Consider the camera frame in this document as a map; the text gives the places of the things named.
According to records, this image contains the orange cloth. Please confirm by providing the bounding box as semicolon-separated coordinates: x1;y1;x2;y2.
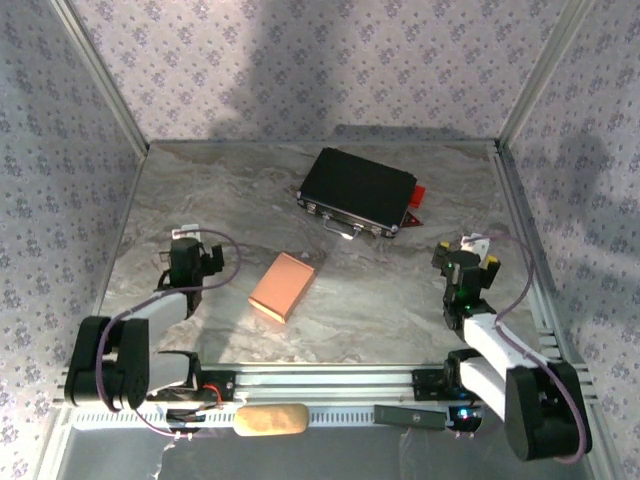
248;252;317;325

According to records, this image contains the black carrying case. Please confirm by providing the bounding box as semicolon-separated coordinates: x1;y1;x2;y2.
295;147;419;241

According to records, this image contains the black controller board with lights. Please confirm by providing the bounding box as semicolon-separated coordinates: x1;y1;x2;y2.
446;405;485;434

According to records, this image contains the dark green flat device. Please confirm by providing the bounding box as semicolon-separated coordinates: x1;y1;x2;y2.
373;403;446;431

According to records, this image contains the tan foam pad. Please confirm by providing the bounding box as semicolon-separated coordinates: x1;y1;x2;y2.
233;402;311;438

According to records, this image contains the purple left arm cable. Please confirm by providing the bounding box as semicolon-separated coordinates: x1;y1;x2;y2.
94;228;244;442

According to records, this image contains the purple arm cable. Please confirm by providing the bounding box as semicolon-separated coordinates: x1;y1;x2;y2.
94;228;244;442
452;234;594;464

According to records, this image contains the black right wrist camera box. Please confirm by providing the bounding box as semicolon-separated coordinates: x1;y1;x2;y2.
459;233;490;265

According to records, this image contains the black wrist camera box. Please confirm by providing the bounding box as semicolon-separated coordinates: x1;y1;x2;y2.
169;225;202;266
459;233;490;265

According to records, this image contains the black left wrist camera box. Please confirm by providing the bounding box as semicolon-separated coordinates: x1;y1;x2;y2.
169;225;202;266

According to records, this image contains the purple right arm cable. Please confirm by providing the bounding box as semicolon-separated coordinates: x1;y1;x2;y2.
452;234;594;464

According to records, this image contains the aluminium side floor rail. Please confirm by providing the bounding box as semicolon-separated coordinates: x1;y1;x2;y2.
492;142;601;371
67;144;150;369

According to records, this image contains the aluminium rear floor rail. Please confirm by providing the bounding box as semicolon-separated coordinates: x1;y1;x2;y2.
147;139;499;149

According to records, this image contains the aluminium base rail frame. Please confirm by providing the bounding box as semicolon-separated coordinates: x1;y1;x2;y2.
52;363;599;407

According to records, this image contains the white slotted cable duct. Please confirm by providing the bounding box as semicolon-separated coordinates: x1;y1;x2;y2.
69;407;454;431

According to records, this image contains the aluminium frame post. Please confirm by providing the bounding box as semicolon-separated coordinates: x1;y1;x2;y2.
48;0;150;154
496;0;597;151

